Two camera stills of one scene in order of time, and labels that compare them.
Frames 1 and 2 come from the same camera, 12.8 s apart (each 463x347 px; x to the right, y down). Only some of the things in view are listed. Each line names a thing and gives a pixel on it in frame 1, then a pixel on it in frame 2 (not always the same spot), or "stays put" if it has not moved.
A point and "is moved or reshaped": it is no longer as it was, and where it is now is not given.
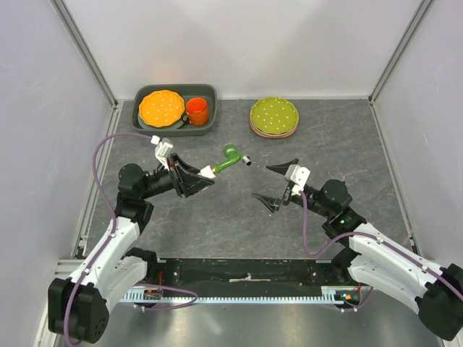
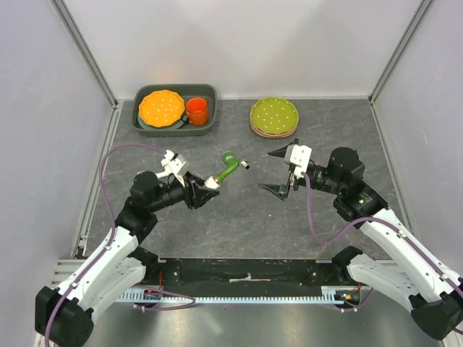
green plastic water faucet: x=229 y=150 to x=229 y=158
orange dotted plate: x=161 y=108 stays put
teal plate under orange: x=171 y=126 stays put
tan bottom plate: x=269 y=136 stays put
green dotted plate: x=274 y=115 stays put
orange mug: x=197 y=112 stays put
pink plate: x=266 y=134 stays put
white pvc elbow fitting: x=207 y=170 is moved or reshaped
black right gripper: x=272 y=204 to x=282 y=191
